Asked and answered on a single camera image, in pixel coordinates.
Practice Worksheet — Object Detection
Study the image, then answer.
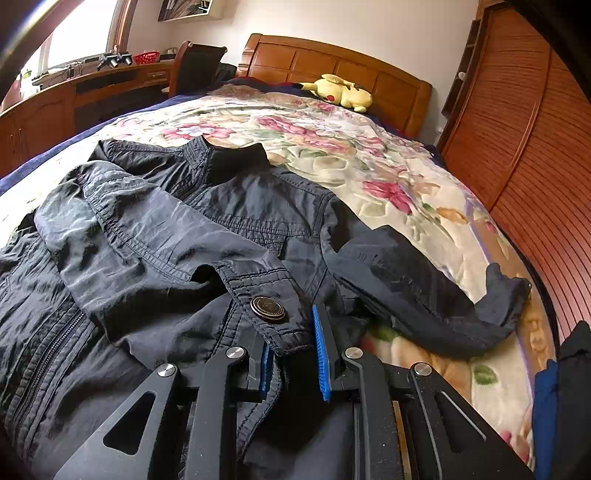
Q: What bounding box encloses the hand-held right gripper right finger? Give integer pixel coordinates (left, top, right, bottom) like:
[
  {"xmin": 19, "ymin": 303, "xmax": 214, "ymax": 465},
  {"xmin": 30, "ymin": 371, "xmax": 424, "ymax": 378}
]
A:
[{"xmin": 311, "ymin": 304, "xmax": 536, "ymax": 480}]

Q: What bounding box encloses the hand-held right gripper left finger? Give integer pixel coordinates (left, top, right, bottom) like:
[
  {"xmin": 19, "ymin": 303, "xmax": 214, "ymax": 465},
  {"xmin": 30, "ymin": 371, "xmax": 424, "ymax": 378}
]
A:
[{"xmin": 54, "ymin": 330, "xmax": 274, "ymax": 480}]

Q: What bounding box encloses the dark navy jacket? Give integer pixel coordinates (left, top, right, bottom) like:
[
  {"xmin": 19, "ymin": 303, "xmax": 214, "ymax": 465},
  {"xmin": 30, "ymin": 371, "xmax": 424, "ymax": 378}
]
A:
[{"xmin": 0, "ymin": 137, "xmax": 532, "ymax": 480}]

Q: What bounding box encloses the floral blanket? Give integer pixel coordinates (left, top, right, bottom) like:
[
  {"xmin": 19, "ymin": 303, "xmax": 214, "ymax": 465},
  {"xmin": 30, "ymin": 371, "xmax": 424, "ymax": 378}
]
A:
[{"xmin": 0, "ymin": 85, "xmax": 561, "ymax": 467}]

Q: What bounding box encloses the blue cloth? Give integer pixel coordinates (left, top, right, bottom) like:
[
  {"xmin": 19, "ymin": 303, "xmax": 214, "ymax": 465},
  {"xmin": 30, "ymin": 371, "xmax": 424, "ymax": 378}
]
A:
[{"xmin": 532, "ymin": 359, "xmax": 560, "ymax": 480}]

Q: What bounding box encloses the black cloth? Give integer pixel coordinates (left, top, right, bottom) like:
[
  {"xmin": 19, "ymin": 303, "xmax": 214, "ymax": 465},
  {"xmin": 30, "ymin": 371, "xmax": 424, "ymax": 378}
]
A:
[{"xmin": 554, "ymin": 320, "xmax": 591, "ymax": 480}]

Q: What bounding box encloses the yellow plush toy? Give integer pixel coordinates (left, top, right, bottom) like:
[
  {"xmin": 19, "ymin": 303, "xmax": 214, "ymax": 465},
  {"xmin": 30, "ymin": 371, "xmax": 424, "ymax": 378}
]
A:
[{"xmin": 298, "ymin": 74, "xmax": 374, "ymax": 114}]

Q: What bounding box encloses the wooden slatted wardrobe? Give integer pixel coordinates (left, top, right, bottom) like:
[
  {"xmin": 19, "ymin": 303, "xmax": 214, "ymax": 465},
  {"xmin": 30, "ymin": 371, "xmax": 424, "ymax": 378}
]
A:
[{"xmin": 436, "ymin": 0, "xmax": 591, "ymax": 342}]

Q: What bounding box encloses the wooden bed headboard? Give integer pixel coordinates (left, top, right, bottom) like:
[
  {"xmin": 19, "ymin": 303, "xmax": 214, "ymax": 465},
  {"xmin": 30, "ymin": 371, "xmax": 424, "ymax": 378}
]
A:
[{"xmin": 236, "ymin": 33, "xmax": 432, "ymax": 138}]

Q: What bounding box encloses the wooden chair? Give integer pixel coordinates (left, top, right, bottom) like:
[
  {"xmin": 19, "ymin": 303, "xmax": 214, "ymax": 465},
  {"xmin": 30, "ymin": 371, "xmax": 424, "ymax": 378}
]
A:
[{"xmin": 167, "ymin": 41, "xmax": 228, "ymax": 97}]

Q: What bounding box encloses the wooden desk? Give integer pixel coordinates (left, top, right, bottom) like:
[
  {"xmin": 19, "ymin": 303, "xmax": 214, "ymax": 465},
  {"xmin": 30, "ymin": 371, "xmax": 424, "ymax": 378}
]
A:
[{"xmin": 0, "ymin": 60, "xmax": 178, "ymax": 178}]

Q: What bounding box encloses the window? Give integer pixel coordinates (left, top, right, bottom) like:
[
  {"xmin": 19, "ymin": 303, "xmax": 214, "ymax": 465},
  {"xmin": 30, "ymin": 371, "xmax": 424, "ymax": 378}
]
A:
[{"xmin": 18, "ymin": 0, "xmax": 134, "ymax": 79}]

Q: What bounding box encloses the white wall shelf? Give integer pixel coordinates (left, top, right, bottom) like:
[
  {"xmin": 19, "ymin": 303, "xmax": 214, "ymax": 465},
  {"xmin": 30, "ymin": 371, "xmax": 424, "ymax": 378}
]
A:
[{"xmin": 158, "ymin": 0, "xmax": 225, "ymax": 23}]

